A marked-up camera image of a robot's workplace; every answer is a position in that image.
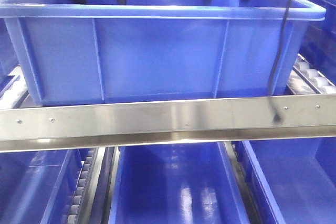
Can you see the blue bin lower left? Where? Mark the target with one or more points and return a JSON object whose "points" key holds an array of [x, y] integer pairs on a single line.
{"points": [[38, 187]]}

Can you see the blue bin lower right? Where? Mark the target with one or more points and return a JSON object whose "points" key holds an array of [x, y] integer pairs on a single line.
{"points": [[291, 181]]}

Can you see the steel rack front crossbar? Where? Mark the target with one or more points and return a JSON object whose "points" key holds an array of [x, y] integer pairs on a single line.
{"points": [[168, 122]]}

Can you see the roller track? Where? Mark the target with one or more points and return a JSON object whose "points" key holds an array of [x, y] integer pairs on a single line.
{"points": [[305, 79], [80, 201]]}

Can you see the blue bin upper left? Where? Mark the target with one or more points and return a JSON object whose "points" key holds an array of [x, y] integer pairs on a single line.
{"points": [[8, 57]]}

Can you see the far right roller track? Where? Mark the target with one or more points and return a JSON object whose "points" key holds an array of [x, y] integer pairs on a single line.
{"points": [[305, 79]]}

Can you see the lower left roller track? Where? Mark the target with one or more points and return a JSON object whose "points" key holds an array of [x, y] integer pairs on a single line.
{"points": [[80, 201]]}

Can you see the large blue plastic box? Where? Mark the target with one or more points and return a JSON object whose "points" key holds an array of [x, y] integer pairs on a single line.
{"points": [[150, 50]]}

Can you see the blue bin lower centre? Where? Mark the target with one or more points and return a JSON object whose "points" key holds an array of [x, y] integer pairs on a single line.
{"points": [[176, 183]]}

